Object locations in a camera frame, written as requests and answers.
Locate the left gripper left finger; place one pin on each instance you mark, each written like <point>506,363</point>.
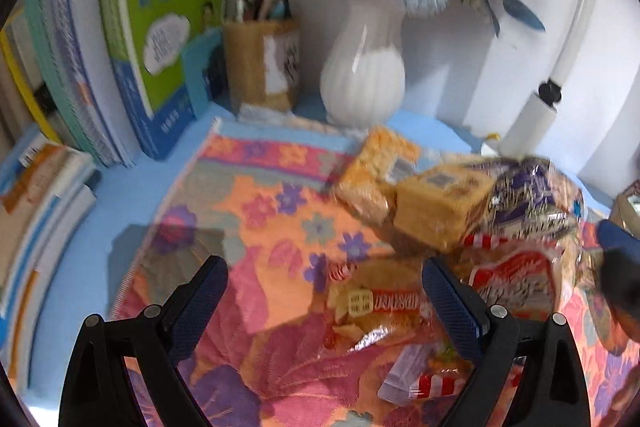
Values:
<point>97,389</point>

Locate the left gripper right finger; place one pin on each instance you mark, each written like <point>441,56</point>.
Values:
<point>552,390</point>

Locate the red striped bread bag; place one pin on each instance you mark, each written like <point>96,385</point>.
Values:
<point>522,275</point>

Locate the purple seaweed snack bag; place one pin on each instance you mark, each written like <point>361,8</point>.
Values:
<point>532,199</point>

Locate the lilac wafer bar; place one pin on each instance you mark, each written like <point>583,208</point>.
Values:
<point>405,372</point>

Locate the yellow wafer cracker pack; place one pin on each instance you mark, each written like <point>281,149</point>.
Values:
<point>442,205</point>

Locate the red label bread bag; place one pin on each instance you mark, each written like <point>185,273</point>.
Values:
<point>377,302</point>

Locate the orange checkered cake pack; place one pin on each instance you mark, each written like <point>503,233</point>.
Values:
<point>367,185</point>

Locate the amber ribbed glass plate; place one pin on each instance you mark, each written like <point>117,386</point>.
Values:
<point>626,209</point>

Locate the flat stacked books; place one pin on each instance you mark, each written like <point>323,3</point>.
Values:
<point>47,190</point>

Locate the floral woven table mat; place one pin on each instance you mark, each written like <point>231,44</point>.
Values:
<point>261,198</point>

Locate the white ceramic vase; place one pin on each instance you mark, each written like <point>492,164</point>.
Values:
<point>363,80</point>

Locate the upright book row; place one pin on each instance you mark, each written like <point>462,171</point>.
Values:
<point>62,44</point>

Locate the small blue card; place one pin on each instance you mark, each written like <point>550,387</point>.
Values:
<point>204,70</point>

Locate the wooden pen holder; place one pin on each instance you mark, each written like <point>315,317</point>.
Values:
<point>261,48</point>

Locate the green English grammar book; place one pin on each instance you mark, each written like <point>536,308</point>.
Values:
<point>146,40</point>

